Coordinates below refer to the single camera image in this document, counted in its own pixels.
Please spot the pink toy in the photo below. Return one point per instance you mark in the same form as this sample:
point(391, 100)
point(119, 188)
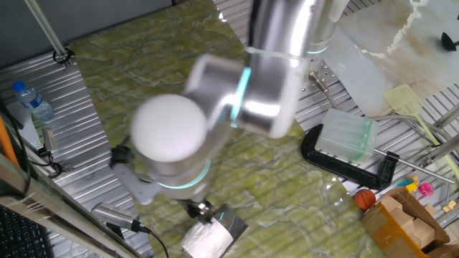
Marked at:
point(426, 189)

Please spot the yellow-green spatula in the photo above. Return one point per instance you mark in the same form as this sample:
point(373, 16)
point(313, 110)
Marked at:
point(405, 102)

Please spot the metal camera pole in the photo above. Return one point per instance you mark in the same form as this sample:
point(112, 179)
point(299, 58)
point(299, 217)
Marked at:
point(46, 30)

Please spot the yellow blue toy block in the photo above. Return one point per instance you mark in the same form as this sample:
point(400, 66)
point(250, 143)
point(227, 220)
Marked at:
point(409, 184)

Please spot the silver depth camera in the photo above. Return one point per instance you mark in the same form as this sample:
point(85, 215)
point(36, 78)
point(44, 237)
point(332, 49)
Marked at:
point(113, 215)
point(50, 139)

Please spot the grey desk edge beam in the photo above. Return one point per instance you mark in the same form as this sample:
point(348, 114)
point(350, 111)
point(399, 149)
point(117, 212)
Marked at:
point(54, 216)

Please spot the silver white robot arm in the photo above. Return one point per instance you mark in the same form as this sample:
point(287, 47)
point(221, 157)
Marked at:
point(272, 71)

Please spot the small orange basketball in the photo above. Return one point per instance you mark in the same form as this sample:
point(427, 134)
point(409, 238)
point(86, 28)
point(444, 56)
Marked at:
point(364, 199)

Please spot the translucent plastic box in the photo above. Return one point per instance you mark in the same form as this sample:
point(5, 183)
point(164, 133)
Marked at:
point(346, 136)

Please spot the orange pole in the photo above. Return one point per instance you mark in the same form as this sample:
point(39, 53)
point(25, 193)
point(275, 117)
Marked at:
point(6, 143)

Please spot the white marble pattern sheet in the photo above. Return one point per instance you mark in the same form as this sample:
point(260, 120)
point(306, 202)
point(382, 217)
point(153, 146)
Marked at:
point(380, 53)

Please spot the small yellow block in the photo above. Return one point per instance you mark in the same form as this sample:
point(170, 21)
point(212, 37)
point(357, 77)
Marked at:
point(449, 206)

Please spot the aluminium frame bar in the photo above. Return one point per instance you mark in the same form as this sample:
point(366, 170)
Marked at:
point(439, 152)
point(446, 116)

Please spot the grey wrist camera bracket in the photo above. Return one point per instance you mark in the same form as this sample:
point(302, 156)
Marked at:
point(138, 186)

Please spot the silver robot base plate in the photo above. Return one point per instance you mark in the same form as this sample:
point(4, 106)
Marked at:
point(324, 77)

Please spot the black ladle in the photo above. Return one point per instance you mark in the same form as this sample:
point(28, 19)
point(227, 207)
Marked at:
point(449, 42)

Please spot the green marble pattern mat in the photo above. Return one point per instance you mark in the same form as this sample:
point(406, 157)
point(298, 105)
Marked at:
point(150, 71)

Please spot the white paper roll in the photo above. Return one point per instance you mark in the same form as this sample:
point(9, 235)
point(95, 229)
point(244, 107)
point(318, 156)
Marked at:
point(206, 240)

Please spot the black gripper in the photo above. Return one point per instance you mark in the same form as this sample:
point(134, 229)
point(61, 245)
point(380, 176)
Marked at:
point(199, 211)

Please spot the black keyboard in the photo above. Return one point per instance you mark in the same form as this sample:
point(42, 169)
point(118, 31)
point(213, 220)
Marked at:
point(21, 236)

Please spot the black C-clamp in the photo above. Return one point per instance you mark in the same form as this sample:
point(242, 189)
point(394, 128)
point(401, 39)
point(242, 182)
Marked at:
point(358, 175)

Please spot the light wooden block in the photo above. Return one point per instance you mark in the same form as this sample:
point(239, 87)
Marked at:
point(391, 203)
point(401, 218)
point(424, 233)

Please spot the clear water bottle blue cap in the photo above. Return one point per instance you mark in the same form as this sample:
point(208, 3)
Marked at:
point(34, 102)

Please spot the brown cardboard box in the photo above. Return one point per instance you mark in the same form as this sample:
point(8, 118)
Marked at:
point(387, 236)

